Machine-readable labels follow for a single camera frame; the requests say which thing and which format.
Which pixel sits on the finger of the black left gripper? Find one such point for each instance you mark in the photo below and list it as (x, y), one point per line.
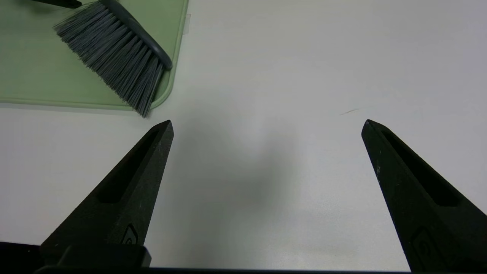
(61, 3)

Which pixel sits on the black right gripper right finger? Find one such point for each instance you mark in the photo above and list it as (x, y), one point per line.
(430, 205)

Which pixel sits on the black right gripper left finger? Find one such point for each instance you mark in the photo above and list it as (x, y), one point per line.
(125, 201)

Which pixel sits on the light green plastic tray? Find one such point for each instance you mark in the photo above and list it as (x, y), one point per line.
(34, 64)

